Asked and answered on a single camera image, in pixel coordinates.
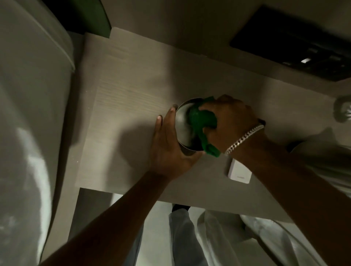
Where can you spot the person's left thumb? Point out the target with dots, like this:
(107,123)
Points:
(193,160)

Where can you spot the small white box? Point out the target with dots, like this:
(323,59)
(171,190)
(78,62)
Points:
(239,172)

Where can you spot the green cleaning cloth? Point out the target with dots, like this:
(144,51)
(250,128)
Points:
(201,122)

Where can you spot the person's white shirt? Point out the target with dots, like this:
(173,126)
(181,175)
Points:
(233,241)

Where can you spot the person's left forearm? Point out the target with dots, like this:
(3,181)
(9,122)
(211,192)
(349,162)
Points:
(109,227)

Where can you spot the person's right hand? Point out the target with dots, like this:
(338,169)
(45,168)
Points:
(233,123)

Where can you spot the person's right forearm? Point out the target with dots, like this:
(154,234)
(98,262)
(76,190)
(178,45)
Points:
(296,186)

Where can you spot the dark green object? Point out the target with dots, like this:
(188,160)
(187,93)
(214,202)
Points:
(90,15)

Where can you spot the steel bowl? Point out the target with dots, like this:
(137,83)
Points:
(183,126)

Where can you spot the white bed sheet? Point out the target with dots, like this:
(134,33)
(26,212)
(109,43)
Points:
(27,123)

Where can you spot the person's left hand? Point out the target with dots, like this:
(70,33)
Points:
(166,153)

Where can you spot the person's right fingers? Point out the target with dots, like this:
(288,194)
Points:
(209,109)

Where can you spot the white crumpled cloth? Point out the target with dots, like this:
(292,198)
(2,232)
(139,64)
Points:
(326,161)

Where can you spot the person's blue jeans leg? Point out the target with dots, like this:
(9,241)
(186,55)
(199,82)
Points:
(183,238)

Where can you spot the black flat device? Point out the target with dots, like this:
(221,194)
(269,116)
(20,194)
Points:
(296,43)

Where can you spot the person's left middle finger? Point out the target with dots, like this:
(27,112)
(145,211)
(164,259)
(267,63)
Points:
(158,128)

